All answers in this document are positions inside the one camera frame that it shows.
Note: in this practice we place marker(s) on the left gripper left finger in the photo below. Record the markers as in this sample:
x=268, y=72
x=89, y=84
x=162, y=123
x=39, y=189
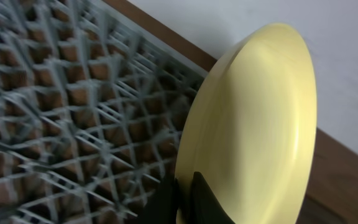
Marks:
x=163, y=205

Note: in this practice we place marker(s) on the grey plastic dishwasher rack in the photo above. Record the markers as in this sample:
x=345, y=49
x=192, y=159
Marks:
x=92, y=108

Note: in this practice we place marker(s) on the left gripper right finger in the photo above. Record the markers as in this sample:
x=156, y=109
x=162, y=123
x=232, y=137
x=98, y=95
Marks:
x=205, y=208

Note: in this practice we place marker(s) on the yellow round plate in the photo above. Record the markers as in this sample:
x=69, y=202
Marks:
x=251, y=128

